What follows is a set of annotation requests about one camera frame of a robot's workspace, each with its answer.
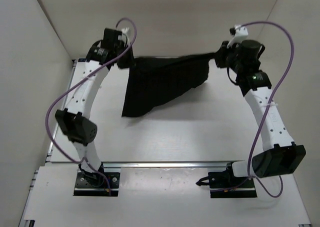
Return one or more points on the left aluminium side rail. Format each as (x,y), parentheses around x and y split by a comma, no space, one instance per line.
(62,100)

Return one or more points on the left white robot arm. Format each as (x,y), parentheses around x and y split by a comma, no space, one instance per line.
(74,120)

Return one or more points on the aluminium side rail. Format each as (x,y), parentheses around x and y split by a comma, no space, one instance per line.
(253,82)
(62,100)

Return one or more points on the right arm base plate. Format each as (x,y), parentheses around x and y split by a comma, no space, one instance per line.
(224,185)

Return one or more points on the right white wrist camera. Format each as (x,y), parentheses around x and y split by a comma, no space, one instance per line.
(239,33)

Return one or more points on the black pleated skirt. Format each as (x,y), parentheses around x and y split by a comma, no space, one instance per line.
(155,81)

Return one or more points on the right aluminium side rail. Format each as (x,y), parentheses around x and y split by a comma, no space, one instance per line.
(253,82)

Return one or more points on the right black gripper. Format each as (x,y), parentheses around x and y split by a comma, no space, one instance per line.
(221,55)

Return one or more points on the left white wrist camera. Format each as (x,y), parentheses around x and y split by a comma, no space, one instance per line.
(125,37)

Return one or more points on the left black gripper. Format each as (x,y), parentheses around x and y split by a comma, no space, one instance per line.
(128,62)

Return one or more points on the aluminium front rail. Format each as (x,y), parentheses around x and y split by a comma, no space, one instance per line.
(167,164)

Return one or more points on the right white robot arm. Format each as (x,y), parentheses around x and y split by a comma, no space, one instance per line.
(280,155)

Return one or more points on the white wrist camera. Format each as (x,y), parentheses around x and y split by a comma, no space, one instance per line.
(239,33)
(125,37)

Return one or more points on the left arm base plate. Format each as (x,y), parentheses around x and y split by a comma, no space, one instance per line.
(97,188)

